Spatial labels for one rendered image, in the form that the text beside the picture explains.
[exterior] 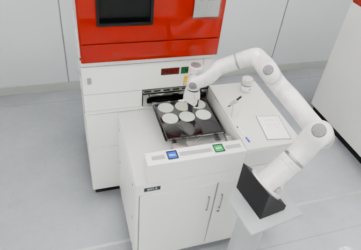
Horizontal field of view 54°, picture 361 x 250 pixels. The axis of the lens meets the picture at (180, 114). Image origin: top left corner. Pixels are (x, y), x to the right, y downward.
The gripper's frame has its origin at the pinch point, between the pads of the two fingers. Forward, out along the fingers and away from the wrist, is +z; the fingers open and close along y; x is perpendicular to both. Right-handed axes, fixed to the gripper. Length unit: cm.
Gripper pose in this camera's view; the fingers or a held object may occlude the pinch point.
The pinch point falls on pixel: (190, 108)
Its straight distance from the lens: 222.8
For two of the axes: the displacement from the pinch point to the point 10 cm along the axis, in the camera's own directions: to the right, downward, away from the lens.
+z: -0.9, 7.7, 6.3
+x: 6.7, -4.2, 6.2
